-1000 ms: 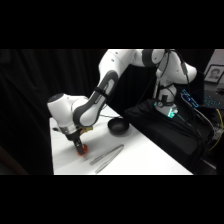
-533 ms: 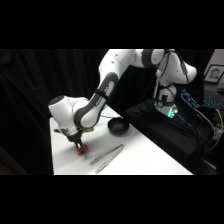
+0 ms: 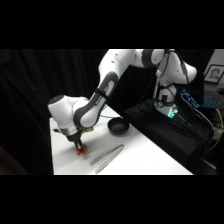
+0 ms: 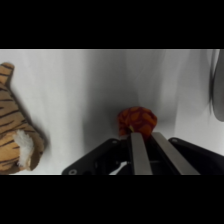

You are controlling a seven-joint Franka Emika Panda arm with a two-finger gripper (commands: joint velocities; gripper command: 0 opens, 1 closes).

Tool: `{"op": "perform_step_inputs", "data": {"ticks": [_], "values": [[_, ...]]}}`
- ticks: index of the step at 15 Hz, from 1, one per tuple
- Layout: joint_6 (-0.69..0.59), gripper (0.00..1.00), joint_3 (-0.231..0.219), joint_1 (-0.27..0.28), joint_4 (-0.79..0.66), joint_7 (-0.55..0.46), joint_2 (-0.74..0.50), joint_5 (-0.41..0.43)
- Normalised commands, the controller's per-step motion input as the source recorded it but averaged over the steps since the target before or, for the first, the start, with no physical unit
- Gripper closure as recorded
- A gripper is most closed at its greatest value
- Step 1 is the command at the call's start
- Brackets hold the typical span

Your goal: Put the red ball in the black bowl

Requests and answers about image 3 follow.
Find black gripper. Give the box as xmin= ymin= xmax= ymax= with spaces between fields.
xmin=67 ymin=130 xmax=88 ymax=154

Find red ball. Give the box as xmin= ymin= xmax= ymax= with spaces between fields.
xmin=75 ymin=145 xmax=90 ymax=157

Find black bowl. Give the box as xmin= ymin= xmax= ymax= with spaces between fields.
xmin=106 ymin=117 xmax=131 ymax=137

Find metal tongs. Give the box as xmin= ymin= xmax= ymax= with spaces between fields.
xmin=88 ymin=143 xmax=125 ymax=175

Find black curtain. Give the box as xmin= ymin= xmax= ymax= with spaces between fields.
xmin=0 ymin=49 xmax=158 ymax=176

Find blue-lit electronic device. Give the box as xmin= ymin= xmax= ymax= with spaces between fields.
xmin=180 ymin=88 xmax=202 ymax=110

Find cyan backlit keyboard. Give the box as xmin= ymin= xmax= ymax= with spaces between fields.
xmin=202 ymin=92 xmax=224 ymax=110

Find framed picture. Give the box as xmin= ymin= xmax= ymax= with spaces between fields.
xmin=203 ymin=64 xmax=224 ymax=84

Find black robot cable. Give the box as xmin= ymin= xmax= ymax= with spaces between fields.
xmin=143 ymin=49 xmax=193 ymax=111

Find yellow cable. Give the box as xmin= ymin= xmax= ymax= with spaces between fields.
xmin=207 ymin=107 xmax=224 ymax=153

